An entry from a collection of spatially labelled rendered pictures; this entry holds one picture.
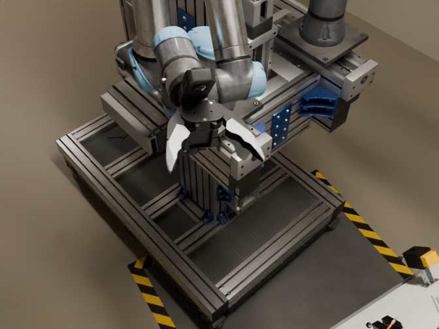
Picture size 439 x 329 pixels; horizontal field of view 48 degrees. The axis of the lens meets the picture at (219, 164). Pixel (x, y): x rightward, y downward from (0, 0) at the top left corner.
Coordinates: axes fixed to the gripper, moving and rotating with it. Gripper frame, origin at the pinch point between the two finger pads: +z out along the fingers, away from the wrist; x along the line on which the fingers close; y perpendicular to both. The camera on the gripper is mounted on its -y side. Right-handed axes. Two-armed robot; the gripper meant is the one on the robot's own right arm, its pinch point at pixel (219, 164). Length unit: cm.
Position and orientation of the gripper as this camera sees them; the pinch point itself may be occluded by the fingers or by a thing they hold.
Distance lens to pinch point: 75.5
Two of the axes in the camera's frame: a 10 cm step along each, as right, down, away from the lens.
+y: -1.3, 6.5, 7.5
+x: -9.5, 1.2, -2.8
